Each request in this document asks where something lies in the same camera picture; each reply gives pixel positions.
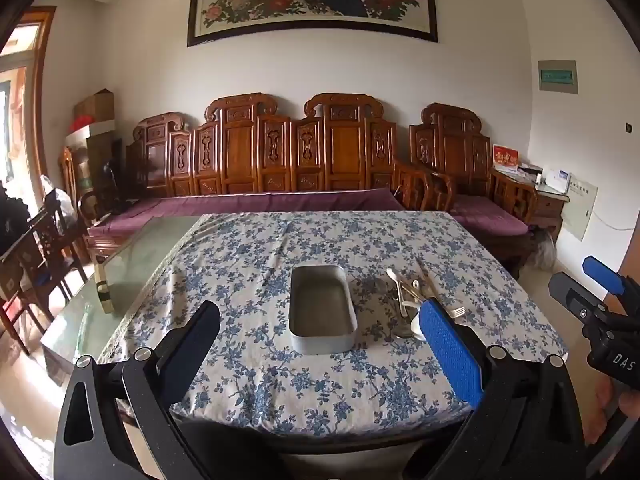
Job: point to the framed flower painting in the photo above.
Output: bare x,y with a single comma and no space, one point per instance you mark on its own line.
310,0

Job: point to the grey wall electrical box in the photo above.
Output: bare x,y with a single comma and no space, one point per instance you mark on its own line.
557,77

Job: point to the white wall panel door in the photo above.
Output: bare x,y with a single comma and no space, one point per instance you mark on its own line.
579,210

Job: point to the white flat box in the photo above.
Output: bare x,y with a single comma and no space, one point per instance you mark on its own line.
97,130

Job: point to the long purple seat cushion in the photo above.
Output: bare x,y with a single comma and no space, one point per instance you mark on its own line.
250,202

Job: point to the white plastic bag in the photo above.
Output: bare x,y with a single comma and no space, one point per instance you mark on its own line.
57,195

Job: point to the tall wooden chair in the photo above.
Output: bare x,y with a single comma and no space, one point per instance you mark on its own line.
67,170

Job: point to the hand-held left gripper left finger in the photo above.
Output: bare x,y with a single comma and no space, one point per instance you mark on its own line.
192,345

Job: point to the wooden door frame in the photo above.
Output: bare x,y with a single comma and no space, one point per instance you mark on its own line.
42,85

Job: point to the wooden dining chair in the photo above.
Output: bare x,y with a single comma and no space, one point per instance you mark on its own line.
20,300
55,240

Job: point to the carved wooden armchair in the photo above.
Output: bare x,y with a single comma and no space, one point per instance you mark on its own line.
452,145

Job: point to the brown cardboard box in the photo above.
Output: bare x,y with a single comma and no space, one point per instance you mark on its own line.
95,105

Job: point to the wooden side table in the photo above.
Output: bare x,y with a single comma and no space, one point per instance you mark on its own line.
547,207

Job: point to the blue floral tablecloth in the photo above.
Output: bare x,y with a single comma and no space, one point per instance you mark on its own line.
250,260

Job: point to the flat tissue box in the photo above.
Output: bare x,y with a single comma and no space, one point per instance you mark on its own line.
529,170

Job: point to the metal spoon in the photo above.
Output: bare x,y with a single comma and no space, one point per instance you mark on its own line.
400,300

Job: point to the fluffy grey duster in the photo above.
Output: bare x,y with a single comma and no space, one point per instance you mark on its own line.
545,250

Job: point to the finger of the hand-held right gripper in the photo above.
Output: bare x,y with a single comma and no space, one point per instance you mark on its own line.
602,270
570,295

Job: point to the brown chopstick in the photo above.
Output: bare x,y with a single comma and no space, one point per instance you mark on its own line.
429,280

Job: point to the long carved wooden sofa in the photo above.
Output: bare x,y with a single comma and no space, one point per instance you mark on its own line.
240,150

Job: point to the metal fork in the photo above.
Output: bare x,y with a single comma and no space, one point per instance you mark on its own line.
452,311

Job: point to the red gift box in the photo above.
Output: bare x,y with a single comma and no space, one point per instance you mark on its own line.
505,157

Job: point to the person's right hand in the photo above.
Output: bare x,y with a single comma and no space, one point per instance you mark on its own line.
602,410

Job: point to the dark rock ornament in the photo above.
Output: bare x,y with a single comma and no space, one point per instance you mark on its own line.
12,215

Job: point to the rectangular metal tin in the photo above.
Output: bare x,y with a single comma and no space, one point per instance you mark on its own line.
322,310

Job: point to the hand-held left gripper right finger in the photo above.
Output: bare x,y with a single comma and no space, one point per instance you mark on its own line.
447,345

